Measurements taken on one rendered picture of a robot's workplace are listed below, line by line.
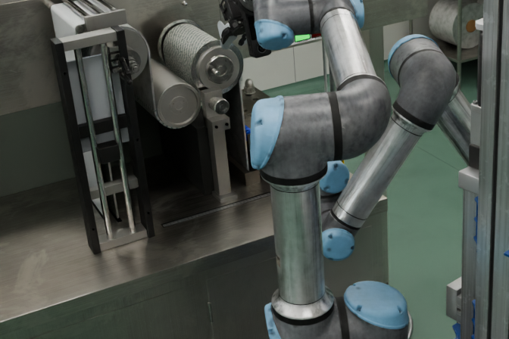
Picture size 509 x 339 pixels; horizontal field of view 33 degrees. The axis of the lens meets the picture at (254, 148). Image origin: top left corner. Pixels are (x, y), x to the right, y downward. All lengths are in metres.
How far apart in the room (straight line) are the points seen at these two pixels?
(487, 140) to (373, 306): 0.37
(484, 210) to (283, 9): 0.56
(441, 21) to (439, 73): 3.83
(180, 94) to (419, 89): 0.72
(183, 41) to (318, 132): 1.01
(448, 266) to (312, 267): 2.17
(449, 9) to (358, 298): 4.09
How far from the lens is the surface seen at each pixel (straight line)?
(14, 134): 2.50
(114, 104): 2.05
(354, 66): 1.54
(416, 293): 3.52
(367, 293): 1.65
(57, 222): 2.36
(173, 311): 2.16
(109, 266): 2.11
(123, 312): 2.12
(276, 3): 1.75
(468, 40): 5.63
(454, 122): 1.95
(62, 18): 2.21
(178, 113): 2.25
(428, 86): 1.77
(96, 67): 2.03
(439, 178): 4.38
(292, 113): 1.40
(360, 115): 1.41
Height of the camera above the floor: 1.98
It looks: 24 degrees down
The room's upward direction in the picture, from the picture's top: 5 degrees counter-clockwise
